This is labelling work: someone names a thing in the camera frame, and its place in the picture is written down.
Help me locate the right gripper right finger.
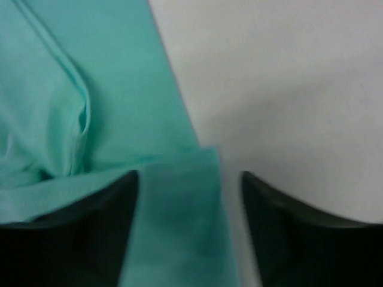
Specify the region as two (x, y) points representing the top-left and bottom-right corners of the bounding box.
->
(241, 172), (382, 286)

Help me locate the teal t shirt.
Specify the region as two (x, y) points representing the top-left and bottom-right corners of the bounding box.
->
(1, 1), (239, 286)

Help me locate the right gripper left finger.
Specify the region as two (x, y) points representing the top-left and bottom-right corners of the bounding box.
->
(1, 171), (139, 286)

